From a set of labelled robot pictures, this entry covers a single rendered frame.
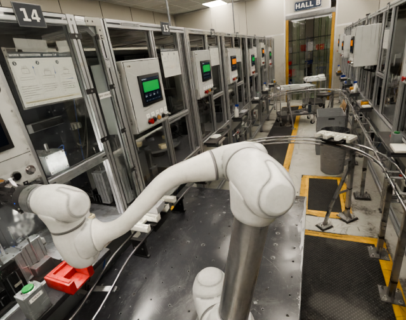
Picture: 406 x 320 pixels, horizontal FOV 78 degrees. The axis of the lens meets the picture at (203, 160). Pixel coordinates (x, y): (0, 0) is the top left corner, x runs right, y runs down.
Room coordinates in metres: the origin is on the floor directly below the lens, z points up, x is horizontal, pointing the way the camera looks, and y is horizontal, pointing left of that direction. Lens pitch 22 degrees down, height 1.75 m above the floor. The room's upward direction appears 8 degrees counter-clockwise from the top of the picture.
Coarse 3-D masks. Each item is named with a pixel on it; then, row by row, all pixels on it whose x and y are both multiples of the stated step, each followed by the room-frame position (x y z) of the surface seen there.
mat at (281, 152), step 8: (296, 120) 6.14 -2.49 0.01; (272, 128) 5.72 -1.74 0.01; (280, 128) 5.63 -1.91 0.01; (288, 128) 5.55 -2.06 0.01; (296, 128) 5.48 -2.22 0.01; (272, 136) 5.16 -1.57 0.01; (272, 144) 4.65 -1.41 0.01; (280, 144) 4.59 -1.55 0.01; (288, 144) 4.53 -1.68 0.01; (272, 152) 4.23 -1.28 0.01; (280, 152) 4.18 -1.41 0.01; (288, 152) 4.13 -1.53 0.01; (280, 160) 3.85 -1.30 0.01; (288, 160) 3.81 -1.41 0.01; (288, 168) 3.51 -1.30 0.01
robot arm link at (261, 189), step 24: (240, 168) 0.59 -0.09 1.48; (264, 168) 0.54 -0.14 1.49; (240, 192) 0.55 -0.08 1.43; (264, 192) 0.49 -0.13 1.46; (288, 192) 0.50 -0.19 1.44; (240, 216) 0.55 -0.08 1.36; (264, 216) 0.50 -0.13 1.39; (240, 240) 0.55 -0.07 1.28; (264, 240) 0.56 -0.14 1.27; (240, 264) 0.54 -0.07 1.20; (240, 288) 0.54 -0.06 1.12; (216, 312) 0.58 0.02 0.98; (240, 312) 0.53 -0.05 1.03
